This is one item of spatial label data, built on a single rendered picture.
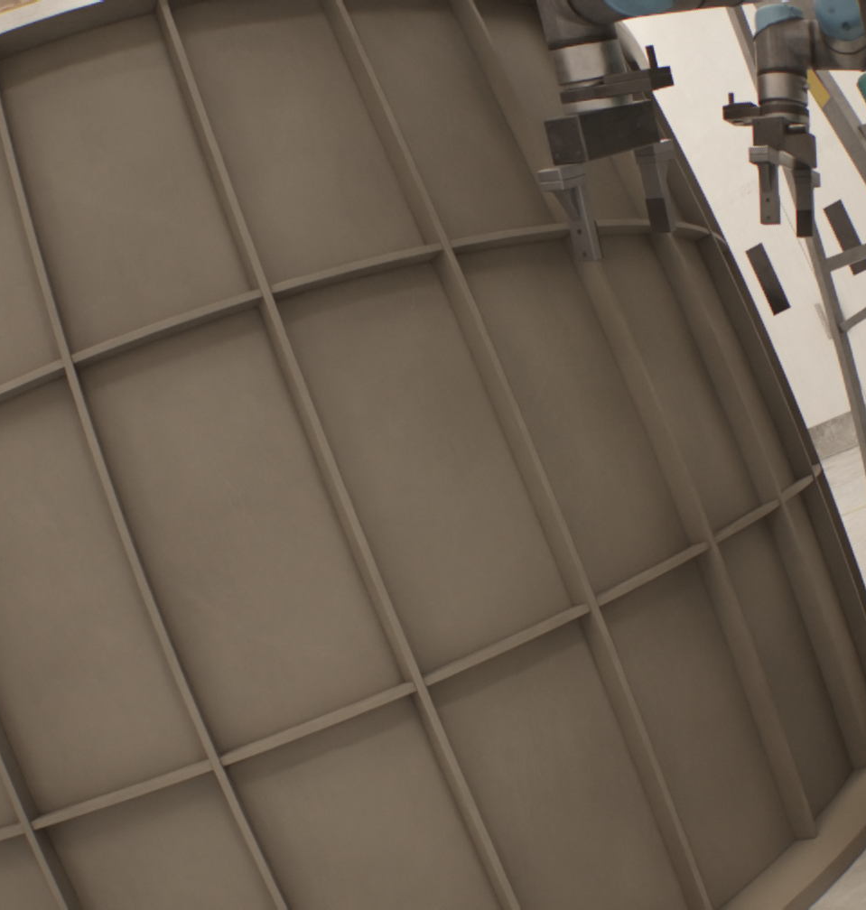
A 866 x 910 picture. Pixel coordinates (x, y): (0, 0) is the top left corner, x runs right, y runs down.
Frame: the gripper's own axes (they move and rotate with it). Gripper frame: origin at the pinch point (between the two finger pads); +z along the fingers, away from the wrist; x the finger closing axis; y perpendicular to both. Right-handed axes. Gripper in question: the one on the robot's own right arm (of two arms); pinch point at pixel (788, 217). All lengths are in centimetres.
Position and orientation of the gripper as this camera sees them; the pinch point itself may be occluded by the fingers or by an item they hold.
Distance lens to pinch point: 149.2
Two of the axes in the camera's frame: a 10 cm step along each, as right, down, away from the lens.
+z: -0.1, 10.0, 0.9
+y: 7.5, 0.7, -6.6
